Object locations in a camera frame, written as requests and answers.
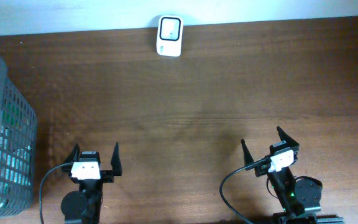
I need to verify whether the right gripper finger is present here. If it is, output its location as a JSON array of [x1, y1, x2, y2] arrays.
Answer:
[[241, 139, 254, 166], [277, 126, 300, 147]]

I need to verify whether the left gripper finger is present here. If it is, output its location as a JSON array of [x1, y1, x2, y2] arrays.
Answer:
[[63, 144, 80, 164], [111, 142, 122, 176]]

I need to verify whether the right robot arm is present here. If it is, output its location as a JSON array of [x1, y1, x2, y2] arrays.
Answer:
[[241, 126, 344, 224]]

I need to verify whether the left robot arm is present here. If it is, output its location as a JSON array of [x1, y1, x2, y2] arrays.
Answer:
[[61, 143, 122, 224]]

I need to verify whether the white barcode scanner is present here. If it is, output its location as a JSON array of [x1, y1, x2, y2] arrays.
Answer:
[[156, 15, 184, 57]]

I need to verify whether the grey plastic basket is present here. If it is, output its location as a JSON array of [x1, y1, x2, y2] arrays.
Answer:
[[0, 57, 38, 218]]

